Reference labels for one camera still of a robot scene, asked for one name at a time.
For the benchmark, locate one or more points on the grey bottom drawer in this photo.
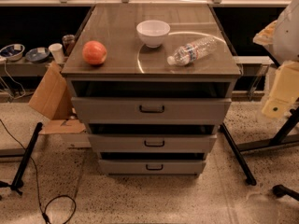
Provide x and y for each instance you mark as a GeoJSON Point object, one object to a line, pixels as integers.
{"type": "Point", "coordinates": [139, 167]}

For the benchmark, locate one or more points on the grey drawer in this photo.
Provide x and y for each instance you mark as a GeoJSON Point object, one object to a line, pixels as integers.
{"type": "Point", "coordinates": [152, 142]}
{"type": "Point", "coordinates": [139, 167]}
{"type": "Point", "coordinates": [151, 110]}

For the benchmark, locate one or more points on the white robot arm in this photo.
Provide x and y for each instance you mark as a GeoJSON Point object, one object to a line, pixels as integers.
{"type": "Point", "coordinates": [281, 39]}

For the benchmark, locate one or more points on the grey drawer cabinet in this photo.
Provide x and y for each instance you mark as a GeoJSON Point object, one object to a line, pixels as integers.
{"type": "Point", "coordinates": [133, 70]}

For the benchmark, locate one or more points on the grey top drawer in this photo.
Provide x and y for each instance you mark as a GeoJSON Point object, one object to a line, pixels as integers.
{"type": "Point", "coordinates": [151, 110]}

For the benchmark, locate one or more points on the grey middle drawer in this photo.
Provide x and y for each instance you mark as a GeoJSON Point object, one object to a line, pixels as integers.
{"type": "Point", "coordinates": [152, 142]}

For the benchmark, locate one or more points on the clear plastic water bottle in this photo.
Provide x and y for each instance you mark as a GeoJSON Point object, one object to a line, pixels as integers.
{"type": "Point", "coordinates": [193, 51]}

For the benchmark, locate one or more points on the red apple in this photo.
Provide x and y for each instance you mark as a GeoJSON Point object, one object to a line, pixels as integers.
{"type": "Point", "coordinates": [94, 53]}

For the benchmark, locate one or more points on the brown cardboard box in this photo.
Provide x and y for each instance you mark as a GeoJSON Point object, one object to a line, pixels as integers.
{"type": "Point", "coordinates": [52, 100]}

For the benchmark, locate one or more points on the dark glass jar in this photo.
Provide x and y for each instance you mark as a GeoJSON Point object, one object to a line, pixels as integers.
{"type": "Point", "coordinates": [68, 41]}

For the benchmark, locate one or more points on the white paper cup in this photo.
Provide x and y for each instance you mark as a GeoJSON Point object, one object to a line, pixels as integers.
{"type": "Point", "coordinates": [57, 52]}

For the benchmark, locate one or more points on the white blue bowl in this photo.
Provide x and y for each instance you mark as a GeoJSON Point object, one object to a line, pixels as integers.
{"type": "Point", "coordinates": [12, 52]}

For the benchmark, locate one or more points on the black left stand leg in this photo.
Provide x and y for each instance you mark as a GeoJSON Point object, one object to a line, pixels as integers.
{"type": "Point", "coordinates": [17, 181]}

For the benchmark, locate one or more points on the black caster foot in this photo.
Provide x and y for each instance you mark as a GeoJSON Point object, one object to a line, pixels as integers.
{"type": "Point", "coordinates": [280, 191]}

